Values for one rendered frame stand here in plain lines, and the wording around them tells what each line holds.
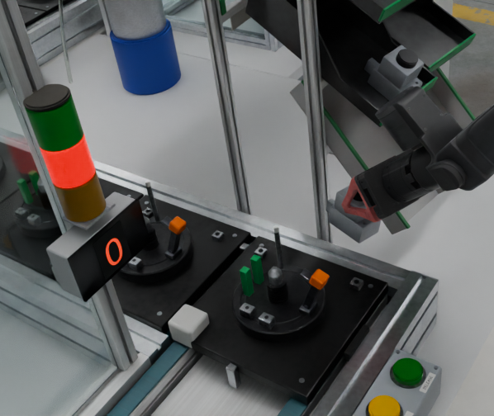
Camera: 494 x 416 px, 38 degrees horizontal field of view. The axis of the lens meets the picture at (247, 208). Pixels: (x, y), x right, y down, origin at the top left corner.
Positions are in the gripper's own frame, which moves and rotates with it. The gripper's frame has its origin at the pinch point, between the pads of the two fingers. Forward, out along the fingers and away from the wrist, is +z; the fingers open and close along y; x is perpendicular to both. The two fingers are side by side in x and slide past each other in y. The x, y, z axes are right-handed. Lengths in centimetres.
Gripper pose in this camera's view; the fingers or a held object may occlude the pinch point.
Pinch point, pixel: (358, 200)
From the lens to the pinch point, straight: 105.8
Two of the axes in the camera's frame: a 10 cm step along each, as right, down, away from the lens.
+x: 4.6, 8.9, -0.3
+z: -4.7, 2.7, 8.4
